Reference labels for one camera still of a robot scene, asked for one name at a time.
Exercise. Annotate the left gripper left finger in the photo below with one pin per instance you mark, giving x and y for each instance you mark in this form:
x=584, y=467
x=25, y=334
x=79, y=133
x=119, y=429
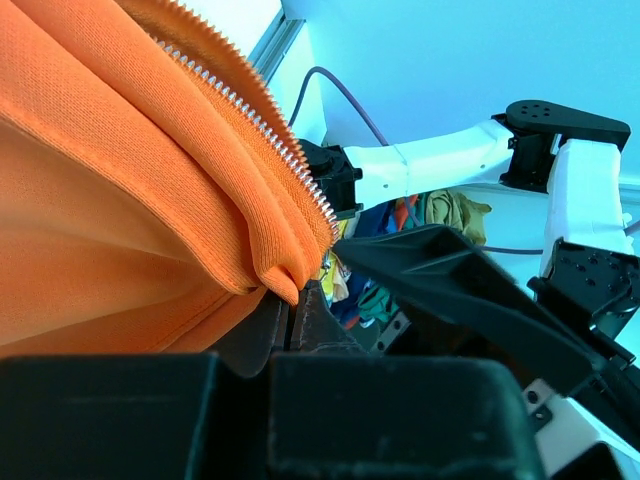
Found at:
x=147, y=416

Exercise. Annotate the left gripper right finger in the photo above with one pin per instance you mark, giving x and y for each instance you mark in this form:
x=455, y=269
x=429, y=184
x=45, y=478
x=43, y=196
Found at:
x=336, y=412

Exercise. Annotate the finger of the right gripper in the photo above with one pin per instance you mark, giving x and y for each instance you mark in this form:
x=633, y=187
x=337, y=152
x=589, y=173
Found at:
x=563, y=334

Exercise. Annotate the orange zip-up jacket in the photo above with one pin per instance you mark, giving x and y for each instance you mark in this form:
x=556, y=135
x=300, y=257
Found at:
x=151, y=190

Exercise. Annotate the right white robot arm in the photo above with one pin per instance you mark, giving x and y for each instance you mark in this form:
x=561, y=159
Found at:
x=571, y=156

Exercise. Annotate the pile of colourful clothes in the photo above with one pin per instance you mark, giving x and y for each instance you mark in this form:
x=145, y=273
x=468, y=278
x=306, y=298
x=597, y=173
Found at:
x=373, y=278

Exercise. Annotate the aluminium table front rail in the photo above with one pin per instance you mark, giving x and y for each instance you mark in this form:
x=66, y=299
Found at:
x=273, y=45

